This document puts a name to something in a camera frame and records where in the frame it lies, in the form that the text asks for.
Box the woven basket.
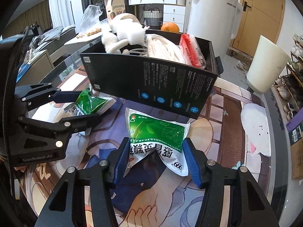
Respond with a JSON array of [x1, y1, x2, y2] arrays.
[[143, 8, 164, 26]]

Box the grey jacket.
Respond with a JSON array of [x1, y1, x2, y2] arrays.
[[41, 27, 63, 40]]

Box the bed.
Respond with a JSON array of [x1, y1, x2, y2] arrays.
[[28, 25, 78, 52]]

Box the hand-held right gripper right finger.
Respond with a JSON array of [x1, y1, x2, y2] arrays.
[[182, 137, 276, 227]]

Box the grey cable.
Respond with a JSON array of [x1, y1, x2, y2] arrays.
[[122, 47, 148, 57]]

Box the white side table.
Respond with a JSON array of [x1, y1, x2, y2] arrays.
[[64, 30, 112, 46]]

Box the clear plastic snack bag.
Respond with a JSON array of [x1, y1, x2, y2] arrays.
[[76, 5, 105, 38]]

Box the green medicine packet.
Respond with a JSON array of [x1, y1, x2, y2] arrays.
[[64, 87, 116, 123], [125, 107, 191, 176]]

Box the bag of white shoelaces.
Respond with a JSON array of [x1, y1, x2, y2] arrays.
[[145, 33, 207, 70]]

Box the white curtain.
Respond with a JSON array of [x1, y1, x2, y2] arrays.
[[48, 0, 78, 29]]

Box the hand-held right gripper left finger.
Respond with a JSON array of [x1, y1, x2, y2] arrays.
[[38, 137, 131, 227]]

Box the white electric kettle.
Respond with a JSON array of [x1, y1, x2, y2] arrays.
[[183, 0, 243, 50]]

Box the printed desk mat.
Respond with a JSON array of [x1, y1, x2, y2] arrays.
[[14, 76, 273, 227]]

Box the purple folder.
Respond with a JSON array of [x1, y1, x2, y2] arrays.
[[285, 116, 303, 133]]

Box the brown cardboard box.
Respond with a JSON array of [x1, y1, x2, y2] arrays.
[[289, 132, 303, 180]]

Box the white plush toy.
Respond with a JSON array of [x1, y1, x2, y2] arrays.
[[101, 14, 147, 54]]

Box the orange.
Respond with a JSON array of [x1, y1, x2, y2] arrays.
[[160, 22, 180, 33]]

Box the cream tumbler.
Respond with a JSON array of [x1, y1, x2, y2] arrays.
[[246, 35, 290, 94]]

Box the black cardboard box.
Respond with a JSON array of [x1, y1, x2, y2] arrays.
[[80, 30, 224, 120]]

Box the printed carton box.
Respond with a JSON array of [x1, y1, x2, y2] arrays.
[[104, 0, 126, 26]]

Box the white nightstand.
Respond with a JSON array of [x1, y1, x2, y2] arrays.
[[18, 50, 55, 83]]

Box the wooden door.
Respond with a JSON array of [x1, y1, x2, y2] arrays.
[[231, 0, 286, 52]]

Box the white vanity desk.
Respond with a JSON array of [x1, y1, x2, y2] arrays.
[[125, 0, 190, 32]]

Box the shoe rack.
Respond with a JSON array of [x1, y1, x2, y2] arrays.
[[272, 33, 303, 129]]

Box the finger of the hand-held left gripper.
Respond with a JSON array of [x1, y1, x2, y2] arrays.
[[16, 112, 101, 136], [14, 83, 82, 107]]

